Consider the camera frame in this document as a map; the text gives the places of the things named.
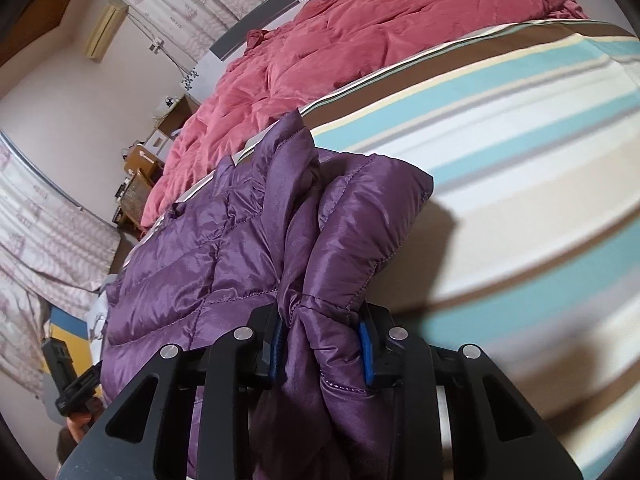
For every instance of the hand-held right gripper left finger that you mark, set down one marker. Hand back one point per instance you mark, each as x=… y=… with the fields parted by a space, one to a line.
x=276 y=355

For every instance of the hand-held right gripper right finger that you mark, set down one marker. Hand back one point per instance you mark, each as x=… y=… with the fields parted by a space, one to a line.
x=366 y=357

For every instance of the beige air conditioner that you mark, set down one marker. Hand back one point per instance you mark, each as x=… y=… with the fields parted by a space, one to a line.
x=105 y=30

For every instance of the deer print pillow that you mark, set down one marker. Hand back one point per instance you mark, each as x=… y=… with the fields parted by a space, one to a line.
x=97 y=320

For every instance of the printed window curtain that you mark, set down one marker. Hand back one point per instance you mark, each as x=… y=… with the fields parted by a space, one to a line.
x=200 y=0

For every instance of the grey curtain rail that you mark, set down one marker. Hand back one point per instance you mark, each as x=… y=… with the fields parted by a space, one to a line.
x=40 y=166

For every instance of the striped bed sheet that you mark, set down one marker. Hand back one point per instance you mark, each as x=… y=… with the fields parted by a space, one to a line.
x=525 y=160

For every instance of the wooden desk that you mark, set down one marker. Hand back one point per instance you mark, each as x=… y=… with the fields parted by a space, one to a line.
x=177 y=115

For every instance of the person's left hand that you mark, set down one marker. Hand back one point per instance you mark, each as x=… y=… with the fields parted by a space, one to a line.
x=80 y=422

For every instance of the red quilt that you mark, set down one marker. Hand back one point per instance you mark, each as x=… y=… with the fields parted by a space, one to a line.
x=350 y=35

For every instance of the white grey headboard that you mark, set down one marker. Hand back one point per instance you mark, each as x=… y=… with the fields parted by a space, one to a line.
x=235 y=35

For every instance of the wooden rattan chair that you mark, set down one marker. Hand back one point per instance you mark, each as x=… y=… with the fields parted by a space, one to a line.
x=135 y=195

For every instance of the white wall socket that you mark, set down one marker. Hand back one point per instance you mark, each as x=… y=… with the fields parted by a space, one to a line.
x=157 y=46

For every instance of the purple down jacket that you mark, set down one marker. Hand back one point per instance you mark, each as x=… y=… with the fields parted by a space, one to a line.
x=225 y=260

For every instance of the brown bag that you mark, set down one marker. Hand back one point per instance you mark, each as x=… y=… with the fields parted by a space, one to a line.
x=142 y=157

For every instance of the printed side curtain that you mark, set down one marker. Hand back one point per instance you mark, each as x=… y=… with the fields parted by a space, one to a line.
x=40 y=260

